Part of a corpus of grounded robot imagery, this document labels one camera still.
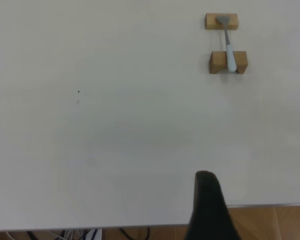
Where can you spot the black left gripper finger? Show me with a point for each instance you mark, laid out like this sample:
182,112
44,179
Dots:
207,205

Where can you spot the plain rectangular wooden block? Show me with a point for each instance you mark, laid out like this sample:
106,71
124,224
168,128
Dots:
211,22

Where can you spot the small grey white spatula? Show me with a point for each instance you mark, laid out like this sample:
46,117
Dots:
231,58

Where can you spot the arched wooden block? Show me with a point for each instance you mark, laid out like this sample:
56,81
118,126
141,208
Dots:
217,61

